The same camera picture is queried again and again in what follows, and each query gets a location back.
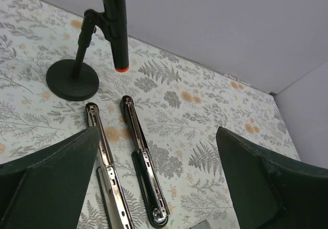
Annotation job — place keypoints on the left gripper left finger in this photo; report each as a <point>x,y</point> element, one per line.
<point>47,189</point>

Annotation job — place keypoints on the staple strips pack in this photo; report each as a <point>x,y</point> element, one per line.
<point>201,225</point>

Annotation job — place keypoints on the black microphone stand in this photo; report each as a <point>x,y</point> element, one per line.
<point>73,79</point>

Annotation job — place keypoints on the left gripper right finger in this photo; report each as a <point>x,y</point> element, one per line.
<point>270,190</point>

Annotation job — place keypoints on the floral patterned table mat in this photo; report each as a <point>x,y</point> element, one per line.
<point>180,106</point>

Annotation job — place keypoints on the black microphone orange tip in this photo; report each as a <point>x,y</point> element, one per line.
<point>116,32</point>

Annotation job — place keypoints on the grey black stapler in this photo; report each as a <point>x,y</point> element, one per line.
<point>115,204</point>

